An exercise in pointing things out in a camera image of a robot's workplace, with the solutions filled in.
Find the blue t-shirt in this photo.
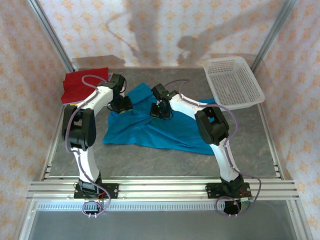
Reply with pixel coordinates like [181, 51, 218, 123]
[102, 82, 217, 156]

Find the red folded t-shirt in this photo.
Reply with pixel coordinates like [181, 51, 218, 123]
[61, 66, 111, 105]

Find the white perforated plastic basket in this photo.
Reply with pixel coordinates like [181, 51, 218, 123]
[202, 56, 266, 111]

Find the grey metal lower panel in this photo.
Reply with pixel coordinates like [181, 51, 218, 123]
[19, 199, 313, 240]

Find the aluminium mounting rail beam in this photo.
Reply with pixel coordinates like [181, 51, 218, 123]
[26, 176, 300, 201]

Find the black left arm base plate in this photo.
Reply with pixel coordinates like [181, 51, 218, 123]
[73, 183, 120, 200]

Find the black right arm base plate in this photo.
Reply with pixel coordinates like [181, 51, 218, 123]
[204, 182, 252, 200]

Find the slotted grey cable duct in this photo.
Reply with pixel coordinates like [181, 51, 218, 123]
[37, 201, 283, 211]

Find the aluminium frame post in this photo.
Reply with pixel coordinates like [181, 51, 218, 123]
[27, 0, 75, 72]
[250, 0, 298, 72]

